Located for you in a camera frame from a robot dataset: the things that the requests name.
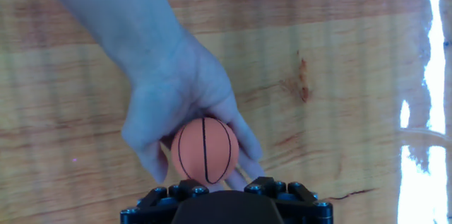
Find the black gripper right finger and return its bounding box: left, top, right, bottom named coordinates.
left=243, top=176, right=334, bottom=224

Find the small orange basketball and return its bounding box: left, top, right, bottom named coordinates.
left=170, top=117, right=240, bottom=186

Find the bare human hand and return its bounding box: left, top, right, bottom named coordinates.
left=121, top=28, right=266, bottom=192

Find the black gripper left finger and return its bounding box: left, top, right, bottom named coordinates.
left=119, top=178, right=210, bottom=224

